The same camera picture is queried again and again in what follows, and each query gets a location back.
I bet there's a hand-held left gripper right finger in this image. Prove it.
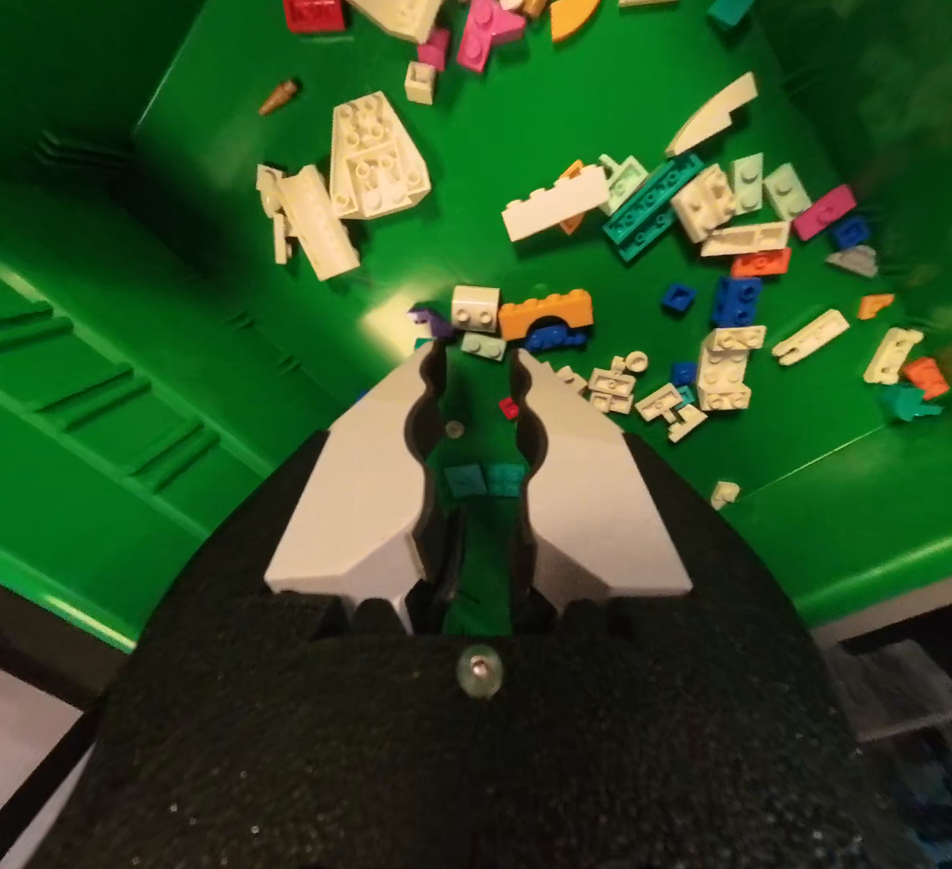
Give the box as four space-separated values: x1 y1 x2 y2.
510 348 696 619

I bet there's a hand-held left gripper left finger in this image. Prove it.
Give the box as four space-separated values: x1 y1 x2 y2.
264 344 449 633

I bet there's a green plastic bin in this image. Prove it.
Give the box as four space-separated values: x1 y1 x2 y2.
0 0 952 654

